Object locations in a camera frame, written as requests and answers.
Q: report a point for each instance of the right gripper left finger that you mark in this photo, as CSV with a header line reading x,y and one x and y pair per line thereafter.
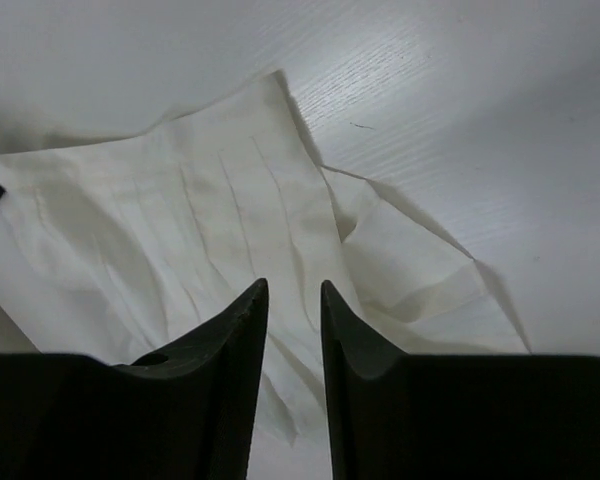
x,y
183,411

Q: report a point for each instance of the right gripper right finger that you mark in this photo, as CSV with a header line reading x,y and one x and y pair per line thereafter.
x,y
395,415

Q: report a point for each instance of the white pleated skirt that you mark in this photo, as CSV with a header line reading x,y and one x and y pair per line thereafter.
x,y
131,244

